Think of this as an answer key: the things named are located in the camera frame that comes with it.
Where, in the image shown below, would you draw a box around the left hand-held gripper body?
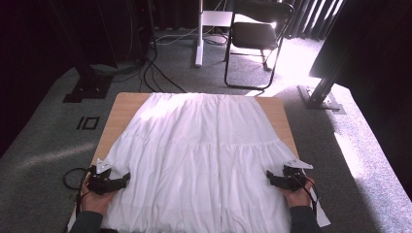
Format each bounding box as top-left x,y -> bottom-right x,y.
86,157 -> 121,196

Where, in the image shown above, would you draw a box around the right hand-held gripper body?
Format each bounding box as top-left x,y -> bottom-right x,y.
280,158 -> 314,192

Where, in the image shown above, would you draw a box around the white pleated skirt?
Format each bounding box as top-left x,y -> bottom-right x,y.
66,91 -> 331,233

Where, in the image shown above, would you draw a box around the person's right hand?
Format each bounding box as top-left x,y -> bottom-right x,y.
279,176 -> 316,209

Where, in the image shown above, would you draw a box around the person's left hand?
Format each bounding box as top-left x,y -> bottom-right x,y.
80,176 -> 119,216

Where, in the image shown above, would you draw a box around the black metal stand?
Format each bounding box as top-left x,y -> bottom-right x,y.
48,0 -> 115,104
296,32 -> 347,116

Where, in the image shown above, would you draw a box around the black curtain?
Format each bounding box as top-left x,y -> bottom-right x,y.
0,0 -> 154,159
308,0 -> 412,199

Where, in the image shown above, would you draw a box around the black folding chair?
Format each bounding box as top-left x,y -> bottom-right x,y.
223,0 -> 295,91

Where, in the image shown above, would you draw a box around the white desk leg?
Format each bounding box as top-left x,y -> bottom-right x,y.
194,0 -> 235,68

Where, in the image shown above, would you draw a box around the dark striped curtain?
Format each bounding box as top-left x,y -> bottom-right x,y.
284,0 -> 345,41

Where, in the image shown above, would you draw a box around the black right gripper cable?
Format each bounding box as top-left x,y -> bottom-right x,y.
290,174 -> 321,216

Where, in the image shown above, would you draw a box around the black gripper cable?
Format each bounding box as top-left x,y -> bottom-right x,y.
290,174 -> 321,216
62,167 -> 92,224

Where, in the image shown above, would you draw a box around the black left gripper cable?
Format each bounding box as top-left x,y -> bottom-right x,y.
62,167 -> 92,224

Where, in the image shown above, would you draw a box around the black floor cables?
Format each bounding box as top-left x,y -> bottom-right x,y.
138,30 -> 189,95

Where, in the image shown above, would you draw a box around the white floor cable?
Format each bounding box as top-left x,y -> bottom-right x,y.
154,24 -> 228,47

